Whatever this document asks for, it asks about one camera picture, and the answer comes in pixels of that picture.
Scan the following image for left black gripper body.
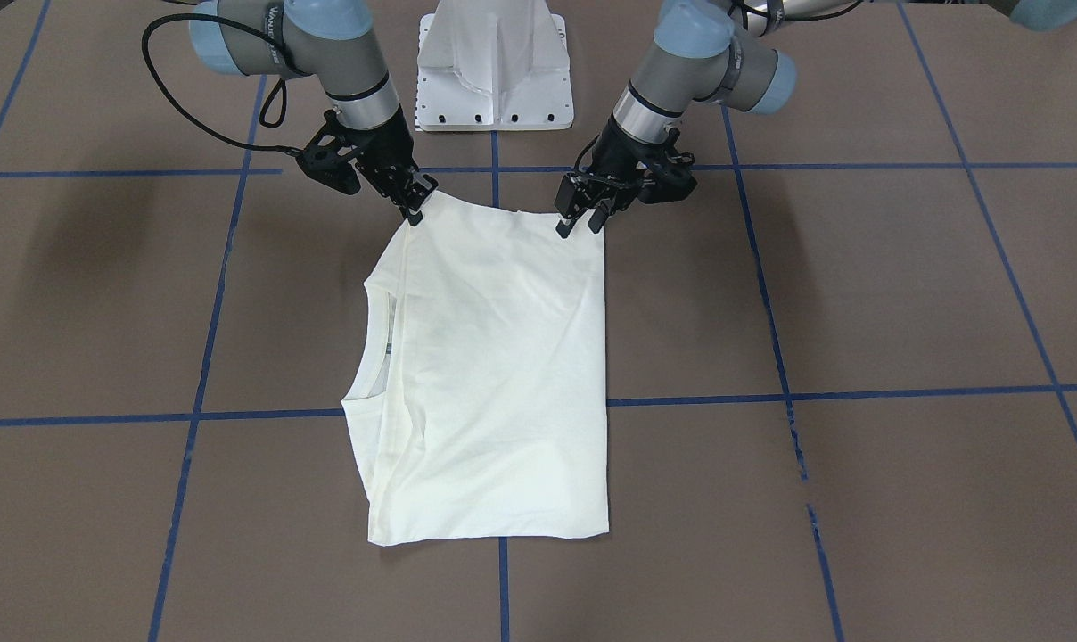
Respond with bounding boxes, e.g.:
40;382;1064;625
588;115;668;201

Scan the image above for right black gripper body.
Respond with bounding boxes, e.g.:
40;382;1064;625
347;112;419;201

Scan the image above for cream long-sleeve cat shirt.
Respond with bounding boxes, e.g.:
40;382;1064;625
342;191;611;546

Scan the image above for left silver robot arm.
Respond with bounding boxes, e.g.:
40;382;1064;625
555;1;857;239

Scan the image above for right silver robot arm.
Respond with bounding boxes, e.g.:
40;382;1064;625
188;1;437;225

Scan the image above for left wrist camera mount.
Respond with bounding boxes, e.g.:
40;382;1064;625
635;128;697;204

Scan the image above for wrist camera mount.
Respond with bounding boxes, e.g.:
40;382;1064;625
635;128;697;204
295;109;362;195

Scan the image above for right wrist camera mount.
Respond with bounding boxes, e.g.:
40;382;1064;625
295;109;362;195

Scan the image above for white camera mast base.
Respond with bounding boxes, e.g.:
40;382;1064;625
414;1;575;132

